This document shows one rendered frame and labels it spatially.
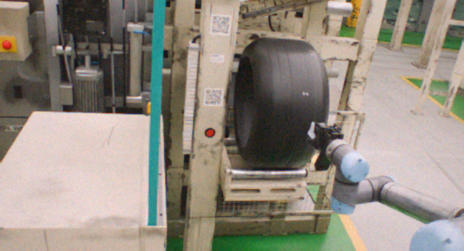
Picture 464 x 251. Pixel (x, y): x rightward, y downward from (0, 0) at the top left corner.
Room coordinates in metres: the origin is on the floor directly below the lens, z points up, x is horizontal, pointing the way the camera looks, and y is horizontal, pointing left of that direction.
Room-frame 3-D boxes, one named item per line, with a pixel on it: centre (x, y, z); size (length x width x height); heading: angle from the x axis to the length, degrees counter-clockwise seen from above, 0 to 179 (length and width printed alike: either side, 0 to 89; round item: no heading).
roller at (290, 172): (1.52, -0.18, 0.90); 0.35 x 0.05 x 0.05; 103
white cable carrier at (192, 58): (1.54, 0.18, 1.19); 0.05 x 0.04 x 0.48; 13
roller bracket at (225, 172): (1.62, 0.03, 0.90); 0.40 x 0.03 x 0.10; 13
